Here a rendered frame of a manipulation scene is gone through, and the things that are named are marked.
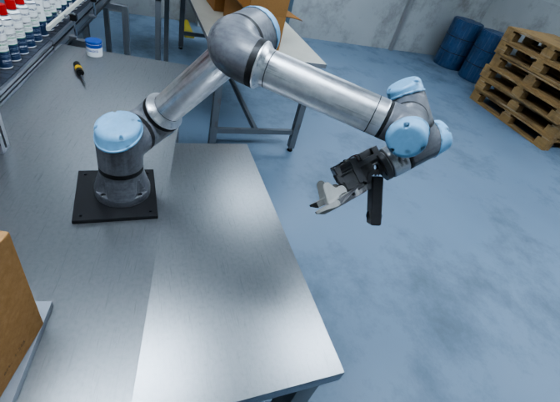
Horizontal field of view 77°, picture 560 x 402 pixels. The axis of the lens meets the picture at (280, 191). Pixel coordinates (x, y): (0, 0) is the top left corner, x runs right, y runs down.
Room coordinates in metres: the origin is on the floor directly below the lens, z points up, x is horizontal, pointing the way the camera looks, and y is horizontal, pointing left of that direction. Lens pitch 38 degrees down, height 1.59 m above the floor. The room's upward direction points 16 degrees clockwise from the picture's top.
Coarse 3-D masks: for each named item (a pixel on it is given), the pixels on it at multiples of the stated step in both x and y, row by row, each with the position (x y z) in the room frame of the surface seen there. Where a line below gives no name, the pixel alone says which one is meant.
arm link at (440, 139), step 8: (440, 120) 0.79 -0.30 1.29; (432, 128) 0.75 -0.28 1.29; (440, 128) 0.76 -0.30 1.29; (432, 136) 0.74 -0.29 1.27; (440, 136) 0.75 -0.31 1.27; (448, 136) 0.75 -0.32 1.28; (432, 144) 0.73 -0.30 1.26; (440, 144) 0.74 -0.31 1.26; (448, 144) 0.75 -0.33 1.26; (424, 152) 0.72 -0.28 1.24; (432, 152) 0.73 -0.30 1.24; (440, 152) 0.74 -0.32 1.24; (416, 160) 0.71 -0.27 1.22; (424, 160) 0.73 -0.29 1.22
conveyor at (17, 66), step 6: (42, 42) 1.44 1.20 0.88; (36, 48) 1.36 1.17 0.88; (30, 54) 1.30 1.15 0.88; (24, 60) 1.24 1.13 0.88; (18, 66) 1.19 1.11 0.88; (0, 72) 1.11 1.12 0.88; (6, 72) 1.12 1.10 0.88; (12, 72) 1.13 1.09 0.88; (0, 78) 1.07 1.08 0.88; (6, 78) 1.08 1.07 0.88; (0, 84) 1.03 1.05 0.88
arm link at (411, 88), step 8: (400, 80) 0.80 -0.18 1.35; (408, 80) 0.77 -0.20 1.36; (416, 80) 0.76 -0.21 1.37; (392, 88) 0.76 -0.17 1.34; (400, 88) 0.75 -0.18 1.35; (408, 88) 0.74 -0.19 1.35; (416, 88) 0.75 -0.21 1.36; (424, 88) 0.76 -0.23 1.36; (392, 96) 0.75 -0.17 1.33; (400, 96) 0.74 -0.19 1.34; (408, 96) 0.73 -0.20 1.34; (416, 96) 0.73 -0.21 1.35; (424, 96) 0.76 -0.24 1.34; (424, 104) 0.71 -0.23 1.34; (432, 120) 0.76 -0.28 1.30
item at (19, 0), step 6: (18, 0) 1.35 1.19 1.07; (18, 6) 1.35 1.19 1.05; (24, 6) 1.36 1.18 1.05; (24, 12) 1.35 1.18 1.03; (24, 18) 1.35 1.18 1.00; (30, 18) 1.38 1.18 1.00; (24, 24) 1.34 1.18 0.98; (30, 24) 1.37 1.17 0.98; (24, 30) 1.34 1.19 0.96; (30, 30) 1.36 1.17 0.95; (30, 36) 1.35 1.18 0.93; (30, 42) 1.35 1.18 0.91; (30, 48) 1.35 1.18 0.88
